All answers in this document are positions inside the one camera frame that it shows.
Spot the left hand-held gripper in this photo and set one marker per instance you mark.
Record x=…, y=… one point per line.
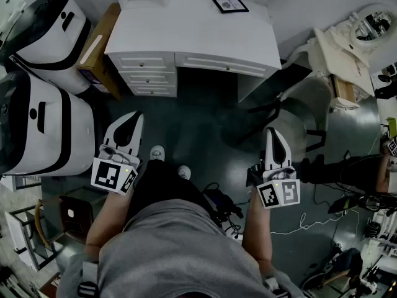
x=105, y=172

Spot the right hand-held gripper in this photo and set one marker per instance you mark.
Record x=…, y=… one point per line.
x=276, y=194

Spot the black framed nature picture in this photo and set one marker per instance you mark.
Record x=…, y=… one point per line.
x=230, y=5

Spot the person's right forearm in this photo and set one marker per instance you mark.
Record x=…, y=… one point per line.
x=257, y=228

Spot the person's left forearm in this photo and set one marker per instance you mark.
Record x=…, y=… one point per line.
x=108, y=216

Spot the white desk with drawers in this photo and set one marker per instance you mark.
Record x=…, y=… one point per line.
x=192, y=33

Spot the person's white shoe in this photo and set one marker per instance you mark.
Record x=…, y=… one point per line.
x=184, y=172
x=157, y=153

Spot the person's black trousers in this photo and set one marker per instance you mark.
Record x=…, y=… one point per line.
x=161, y=185

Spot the white black-trimmed machine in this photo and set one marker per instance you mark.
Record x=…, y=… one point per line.
x=62, y=129
x=46, y=42

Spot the white shell chair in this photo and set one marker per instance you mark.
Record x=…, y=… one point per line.
x=310, y=98

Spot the black belt-mounted device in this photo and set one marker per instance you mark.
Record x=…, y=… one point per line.
x=221, y=202

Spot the black yellow-patched bag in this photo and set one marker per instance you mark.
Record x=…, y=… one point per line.
x=342, y=203

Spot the dark brown chair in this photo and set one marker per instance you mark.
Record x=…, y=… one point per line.
x=76, y=219

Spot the brown wooden cabinet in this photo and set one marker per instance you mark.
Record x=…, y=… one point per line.
x=102, y=33

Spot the green box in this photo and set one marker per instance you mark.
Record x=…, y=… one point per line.
x=390, y=129

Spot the person's grey shirt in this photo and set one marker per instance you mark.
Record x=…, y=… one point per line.
x=173, y=253

